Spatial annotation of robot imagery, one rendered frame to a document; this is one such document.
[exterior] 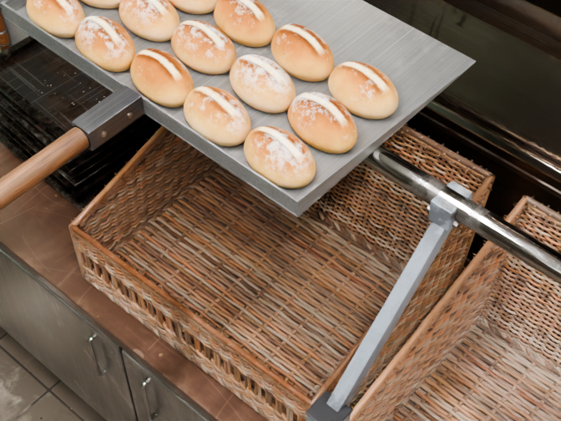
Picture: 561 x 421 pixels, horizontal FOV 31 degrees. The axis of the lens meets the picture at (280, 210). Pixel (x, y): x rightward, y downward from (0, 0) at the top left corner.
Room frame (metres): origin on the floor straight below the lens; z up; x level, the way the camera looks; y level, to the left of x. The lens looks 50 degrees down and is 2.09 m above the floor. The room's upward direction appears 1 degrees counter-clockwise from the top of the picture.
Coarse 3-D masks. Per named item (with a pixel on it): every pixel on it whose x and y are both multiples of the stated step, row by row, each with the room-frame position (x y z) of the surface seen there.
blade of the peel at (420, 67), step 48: (288, 0) 1.16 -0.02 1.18; (336, 0) 1.15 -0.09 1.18; (144, 48) 1.06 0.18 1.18; (240, 48) 1.05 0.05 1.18; (336, 48) 1.05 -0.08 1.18; (384, 48) 1.05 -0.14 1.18; (432, 48) 1.05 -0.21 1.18; (144, 96) 0.96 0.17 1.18; (432, 96) 0.95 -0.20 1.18; (192, 144) 0.88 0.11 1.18; (240, 144) 0.88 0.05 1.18; (288, 192) 0.79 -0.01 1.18
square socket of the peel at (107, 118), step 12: (108, 96) 0.93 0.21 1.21; (120, 96) 0.93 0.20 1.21; (132, 96) 0.93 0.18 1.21; (96, 108) 0.91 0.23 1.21; (108, 108) 0.91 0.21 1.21; (120, 108) 0.91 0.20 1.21; (132, 108) 0.92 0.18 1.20; (84, 120) 0.89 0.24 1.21; (96, 120) 0.89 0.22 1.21; (108, 120) 0.89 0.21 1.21; (120, 120) 0.90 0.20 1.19; (132, 120) 0.92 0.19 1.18; (84, 132) 0.87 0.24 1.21; (96, 132) 0.88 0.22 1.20; (108, 132) 0.89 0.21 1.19; (96, 144) 0.87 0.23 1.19
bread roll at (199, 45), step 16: (176, 32) 1.05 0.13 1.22; (192, 32) 1.03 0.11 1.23; (208, 32) 1.03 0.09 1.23; (176, 48) 1.03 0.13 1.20; (192, 48) 1.01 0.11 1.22; (208, 48) 1.01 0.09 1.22; (224, 48) 1.01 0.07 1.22; (192, 64) 1.00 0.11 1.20; (208, 64) 1.00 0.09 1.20; (224, 64) 1.00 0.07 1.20
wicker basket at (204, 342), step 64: (128, 192) 1.21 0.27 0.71; (192, 192) 1.31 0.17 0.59; (256, 192) 1.31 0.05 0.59; (384, 192) 1.20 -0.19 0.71; (128, 256) 1.16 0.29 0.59; (192, 256) 1.15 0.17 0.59; (256, 256) 1.15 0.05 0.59; (320, 256) 1.15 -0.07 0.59; (384, 256) 1.14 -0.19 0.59; (448, 256) 1.03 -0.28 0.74; (192, 320) 0.92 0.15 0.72; (256, 320) 1.01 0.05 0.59; (320, 320) 1.01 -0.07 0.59; (256, 384) 0.84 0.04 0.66; (320, 384) 0.88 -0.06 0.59
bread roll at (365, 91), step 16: (352, 64) 0.96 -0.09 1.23; (368, 64) 0.96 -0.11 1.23; (336, 80) 0.95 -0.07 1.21; (352, 80) 0.94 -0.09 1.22; (368, 80) 0.93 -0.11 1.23; (384, 80) 0.93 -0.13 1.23; (336, 96) 0.94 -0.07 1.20; (352, 96) 0.92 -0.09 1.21; (368, 96) 0.92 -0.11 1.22; (384, 96) 0.92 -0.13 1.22; (352, 112) 0.92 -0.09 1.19; (368, 112) 0.91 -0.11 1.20; (384, 112) 0.91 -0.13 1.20
